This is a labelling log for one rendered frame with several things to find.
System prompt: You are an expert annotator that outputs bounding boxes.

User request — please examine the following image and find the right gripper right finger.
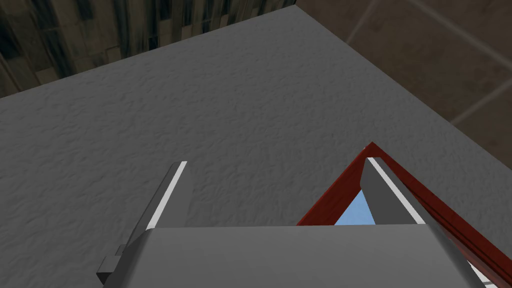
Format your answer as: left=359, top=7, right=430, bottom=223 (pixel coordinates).
left=359, top=156, right=436, bottom=226

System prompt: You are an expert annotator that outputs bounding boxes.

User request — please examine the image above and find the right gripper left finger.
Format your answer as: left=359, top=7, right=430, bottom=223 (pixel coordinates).
left=126, top=160, right=194, bottom=245

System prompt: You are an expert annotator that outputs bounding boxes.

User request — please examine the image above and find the red and blue book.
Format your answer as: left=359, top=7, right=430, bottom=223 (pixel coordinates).
left=295, top=141, right=512, bottom=288

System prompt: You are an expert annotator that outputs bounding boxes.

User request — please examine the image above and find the grey table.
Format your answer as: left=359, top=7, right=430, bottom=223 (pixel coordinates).
left=0, top=3, right=512, bottom=288

